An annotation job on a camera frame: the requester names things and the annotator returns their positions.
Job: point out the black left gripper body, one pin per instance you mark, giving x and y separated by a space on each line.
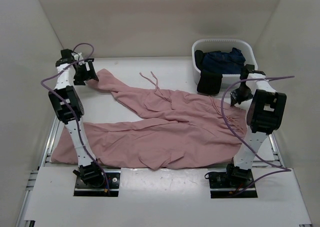
82 74

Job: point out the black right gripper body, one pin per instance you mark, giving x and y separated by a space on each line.
242 94

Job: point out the pink trousers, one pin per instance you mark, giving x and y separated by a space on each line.
176 129

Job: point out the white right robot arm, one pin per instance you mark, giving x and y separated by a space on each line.
263 116

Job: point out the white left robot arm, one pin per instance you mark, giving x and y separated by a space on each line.
69 110

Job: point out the dark blue trousers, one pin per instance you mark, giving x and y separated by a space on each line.
225 63

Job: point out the black trousers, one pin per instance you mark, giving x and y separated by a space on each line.
210 75

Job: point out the white plastic basket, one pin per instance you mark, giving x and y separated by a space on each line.
224 45

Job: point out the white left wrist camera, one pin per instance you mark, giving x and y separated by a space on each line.
79 57

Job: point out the aluminium table edge rail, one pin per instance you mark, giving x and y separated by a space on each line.
256 164

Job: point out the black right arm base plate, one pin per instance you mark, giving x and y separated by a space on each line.
223 185

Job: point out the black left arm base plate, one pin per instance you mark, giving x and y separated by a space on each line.
82 189

